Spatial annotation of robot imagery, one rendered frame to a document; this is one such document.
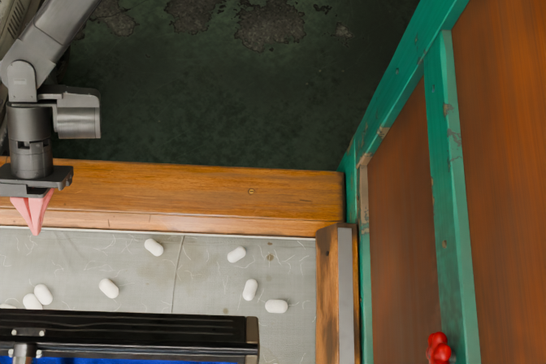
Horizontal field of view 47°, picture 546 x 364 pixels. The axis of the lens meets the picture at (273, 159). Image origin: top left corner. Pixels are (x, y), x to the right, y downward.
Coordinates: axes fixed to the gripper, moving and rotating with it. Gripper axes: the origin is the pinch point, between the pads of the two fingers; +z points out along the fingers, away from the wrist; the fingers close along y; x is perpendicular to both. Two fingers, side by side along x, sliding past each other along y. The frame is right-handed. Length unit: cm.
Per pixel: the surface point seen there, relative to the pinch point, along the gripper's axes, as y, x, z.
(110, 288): 10.2, 2.9, 11.7
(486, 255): 51, -41, -20
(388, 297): 50, -15, 0
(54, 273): 0.2, 6.0, 11.1
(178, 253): 20.3, 8.8, 8.0
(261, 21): 34, 127, -17
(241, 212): 30.6, 11.6, 1.0
